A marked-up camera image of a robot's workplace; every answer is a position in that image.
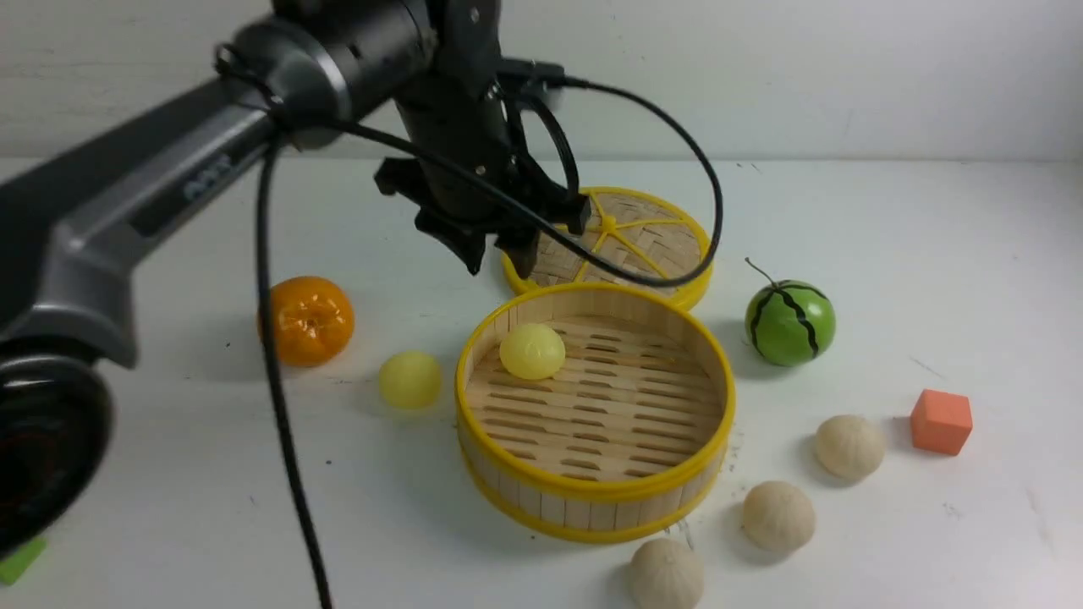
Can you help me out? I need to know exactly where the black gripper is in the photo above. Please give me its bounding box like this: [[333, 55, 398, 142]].
[[374, 76, 591, 280]]

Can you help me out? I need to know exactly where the yellow bun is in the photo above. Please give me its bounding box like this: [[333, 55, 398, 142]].
[[498, 323, 566, 381], [378, 350, 443, 411]]

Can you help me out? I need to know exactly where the white bun bottom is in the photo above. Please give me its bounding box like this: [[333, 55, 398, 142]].
[[628, 537, 705, 608]]

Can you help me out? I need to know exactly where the white bun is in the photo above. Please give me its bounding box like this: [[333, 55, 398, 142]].
[[815, 414, 887, 483], [741, 480, 817, 555], [628, 537, 705, 608]]

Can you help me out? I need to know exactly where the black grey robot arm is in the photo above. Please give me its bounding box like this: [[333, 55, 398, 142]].
[[3, 1, 591, 555]]

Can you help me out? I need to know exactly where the woven bamboo steamer lid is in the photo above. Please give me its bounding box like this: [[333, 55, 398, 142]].
[[500, 187, 709, 294]]

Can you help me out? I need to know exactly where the bamboo steamer tray yellow rim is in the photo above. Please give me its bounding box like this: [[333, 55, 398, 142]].
[[455, 283, 736, 544]]

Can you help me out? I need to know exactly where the orange toy tangerine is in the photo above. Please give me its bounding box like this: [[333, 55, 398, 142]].
[[268, 275, 355, 370]]

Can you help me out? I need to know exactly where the green toy watermelon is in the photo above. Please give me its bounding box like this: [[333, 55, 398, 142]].
[[744, 257, 837, 367]]

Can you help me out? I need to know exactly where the orange foam cube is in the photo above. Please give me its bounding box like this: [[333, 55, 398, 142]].
[[910, 388, 973, 458]]

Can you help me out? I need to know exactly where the green foam block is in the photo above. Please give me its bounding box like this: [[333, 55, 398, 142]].
[[0, 536, 47, 586]]

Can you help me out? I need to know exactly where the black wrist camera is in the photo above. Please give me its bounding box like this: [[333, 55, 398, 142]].
[[496, 57, 566, 111]]

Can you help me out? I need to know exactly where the black cable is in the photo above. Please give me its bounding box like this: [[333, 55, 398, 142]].
[[213, 44, 725, 609]]

